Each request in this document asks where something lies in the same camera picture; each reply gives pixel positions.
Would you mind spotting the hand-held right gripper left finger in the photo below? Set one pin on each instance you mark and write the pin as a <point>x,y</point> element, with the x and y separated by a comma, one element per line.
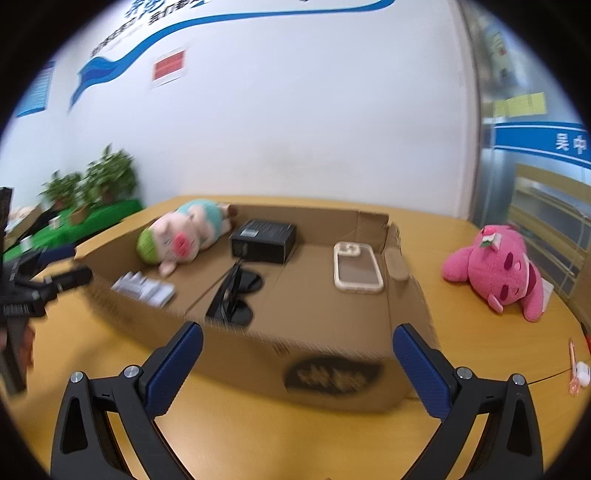
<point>173,364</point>

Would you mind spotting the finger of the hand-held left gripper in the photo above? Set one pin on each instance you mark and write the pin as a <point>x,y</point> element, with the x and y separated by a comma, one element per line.
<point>74,278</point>
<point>60,254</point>

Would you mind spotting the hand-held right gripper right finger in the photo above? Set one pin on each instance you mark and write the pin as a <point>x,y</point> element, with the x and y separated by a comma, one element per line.
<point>422,369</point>

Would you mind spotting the white folding phone stand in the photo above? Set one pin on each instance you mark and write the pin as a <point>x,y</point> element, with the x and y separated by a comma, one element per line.
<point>143,288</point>

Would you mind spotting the black sunglasses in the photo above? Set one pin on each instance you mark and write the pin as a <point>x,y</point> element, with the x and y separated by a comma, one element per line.
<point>231,314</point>

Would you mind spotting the brown cardboard box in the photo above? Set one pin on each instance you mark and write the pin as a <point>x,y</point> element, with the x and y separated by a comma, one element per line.
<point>258,364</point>

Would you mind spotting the clear beige phone case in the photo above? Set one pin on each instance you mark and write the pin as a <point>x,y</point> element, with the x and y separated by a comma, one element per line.
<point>344,249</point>

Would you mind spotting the black charger box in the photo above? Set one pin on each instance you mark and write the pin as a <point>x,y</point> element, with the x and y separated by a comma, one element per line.
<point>263,240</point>

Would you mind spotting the wooden desktop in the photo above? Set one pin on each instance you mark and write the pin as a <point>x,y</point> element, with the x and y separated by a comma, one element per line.
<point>277,443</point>

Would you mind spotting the small white cup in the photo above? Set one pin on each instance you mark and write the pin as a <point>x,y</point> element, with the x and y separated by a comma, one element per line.
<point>26,241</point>

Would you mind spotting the plant in wooden planter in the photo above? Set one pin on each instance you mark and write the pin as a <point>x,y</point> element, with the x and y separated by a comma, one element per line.
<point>79,214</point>

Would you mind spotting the table with green cloth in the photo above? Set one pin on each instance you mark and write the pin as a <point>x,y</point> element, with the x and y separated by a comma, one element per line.
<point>106,214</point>

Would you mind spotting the small potted green plant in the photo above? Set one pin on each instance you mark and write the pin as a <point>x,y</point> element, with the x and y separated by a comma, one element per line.
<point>62,187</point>

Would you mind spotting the large potted green plant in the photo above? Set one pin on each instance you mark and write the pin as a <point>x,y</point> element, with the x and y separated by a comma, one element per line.
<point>111,170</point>

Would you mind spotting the pig plush toy green hair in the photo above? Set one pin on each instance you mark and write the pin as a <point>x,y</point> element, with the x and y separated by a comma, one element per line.
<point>175,240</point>

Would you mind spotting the pink plush toy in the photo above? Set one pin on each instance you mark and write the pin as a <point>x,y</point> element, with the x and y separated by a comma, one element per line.
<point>489,272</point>

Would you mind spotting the pink pen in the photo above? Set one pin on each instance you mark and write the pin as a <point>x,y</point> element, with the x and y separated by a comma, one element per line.
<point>573,353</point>

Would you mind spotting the small white object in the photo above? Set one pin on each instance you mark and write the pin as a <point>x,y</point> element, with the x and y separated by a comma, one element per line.
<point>582,373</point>

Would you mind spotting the glass door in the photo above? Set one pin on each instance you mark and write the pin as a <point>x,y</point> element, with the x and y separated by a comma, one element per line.
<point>508,194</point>

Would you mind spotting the blue band door sign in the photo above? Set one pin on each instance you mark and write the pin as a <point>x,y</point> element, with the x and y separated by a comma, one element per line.
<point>531,138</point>

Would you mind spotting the row of yellow sticky notes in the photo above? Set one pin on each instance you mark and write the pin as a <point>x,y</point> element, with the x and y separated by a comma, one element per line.
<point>521,104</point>

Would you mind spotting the blue wall poster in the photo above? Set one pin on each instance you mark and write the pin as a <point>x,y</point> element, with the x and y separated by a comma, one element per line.
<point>37,90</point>

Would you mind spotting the blue wave wall decal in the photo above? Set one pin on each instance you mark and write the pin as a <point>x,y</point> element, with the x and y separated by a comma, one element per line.
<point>99,71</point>

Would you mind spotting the red wall sign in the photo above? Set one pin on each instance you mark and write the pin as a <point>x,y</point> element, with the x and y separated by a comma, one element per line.
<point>170,67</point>

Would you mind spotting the blue wall lettering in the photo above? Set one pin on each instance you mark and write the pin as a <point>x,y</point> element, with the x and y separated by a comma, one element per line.
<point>138,23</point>

